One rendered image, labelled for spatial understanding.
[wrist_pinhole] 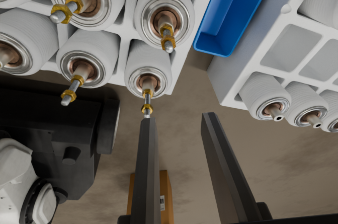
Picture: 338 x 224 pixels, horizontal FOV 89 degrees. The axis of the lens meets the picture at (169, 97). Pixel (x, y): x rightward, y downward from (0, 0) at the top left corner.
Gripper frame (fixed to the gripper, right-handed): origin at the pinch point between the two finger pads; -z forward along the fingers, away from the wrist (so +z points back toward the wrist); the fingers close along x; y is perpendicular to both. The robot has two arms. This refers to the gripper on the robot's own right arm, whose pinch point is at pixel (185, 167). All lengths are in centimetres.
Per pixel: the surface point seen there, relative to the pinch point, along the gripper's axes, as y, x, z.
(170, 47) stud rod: -0.3, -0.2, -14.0
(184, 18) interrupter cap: -0.6, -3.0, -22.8
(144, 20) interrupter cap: -0.8, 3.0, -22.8
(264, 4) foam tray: 2.2, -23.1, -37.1
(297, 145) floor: 83, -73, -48
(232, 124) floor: 58, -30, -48
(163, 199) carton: 99, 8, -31
